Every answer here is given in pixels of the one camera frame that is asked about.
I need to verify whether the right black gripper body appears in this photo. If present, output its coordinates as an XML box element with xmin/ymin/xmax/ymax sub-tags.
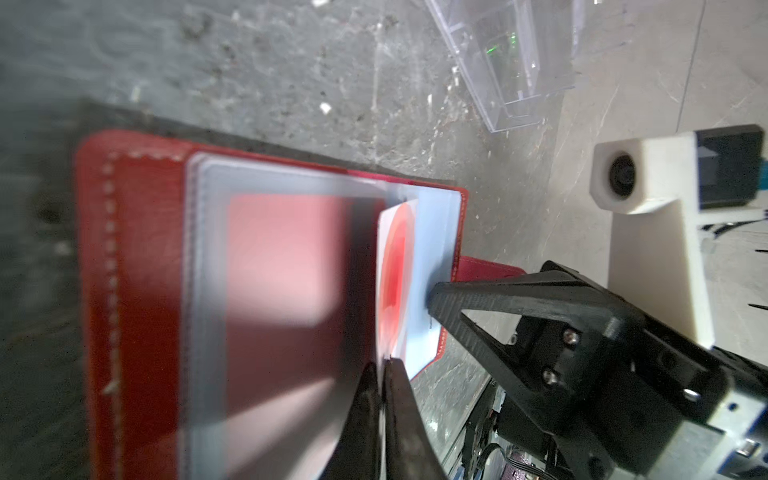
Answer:
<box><xmin>506</xmin><ymin>316</ymin><xmax>767</xmax><ymax>479</ymax></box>

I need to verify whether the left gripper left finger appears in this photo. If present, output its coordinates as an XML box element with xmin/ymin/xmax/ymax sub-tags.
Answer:
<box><xmin>320</xmin><ymin>362</ymin><xmax>382</xmax><ymax>480</ymax></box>

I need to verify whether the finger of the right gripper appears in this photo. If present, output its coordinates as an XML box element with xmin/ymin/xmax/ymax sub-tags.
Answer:
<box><xmin>428</xmin><ymin>261</ymin><xmax>645</xmax><ymax>447</ymax></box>

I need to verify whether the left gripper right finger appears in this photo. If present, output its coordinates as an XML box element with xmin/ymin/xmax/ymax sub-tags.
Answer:
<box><xmin>383</xmin><ymin>358</ymin><xmax>446</xmax><ymax>480</ymax></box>

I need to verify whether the red leather card holder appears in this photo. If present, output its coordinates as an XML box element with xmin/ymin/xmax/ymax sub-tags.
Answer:
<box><xmin>75</xmin><ymin>130</ymin><xmax>520</xmax><ymax>479</ymax></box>

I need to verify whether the clear acrylic card stand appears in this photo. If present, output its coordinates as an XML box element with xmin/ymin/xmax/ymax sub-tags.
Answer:
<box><xmin>427</xmin><ymin>0</ymin><xmax>586</xmax><ymax>132</ymax></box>

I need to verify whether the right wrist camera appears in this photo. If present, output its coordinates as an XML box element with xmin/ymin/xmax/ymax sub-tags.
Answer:
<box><xmin>590</xmin><ymin>124</ymin><xmax>767</xmax><ymax>349</ymax></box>

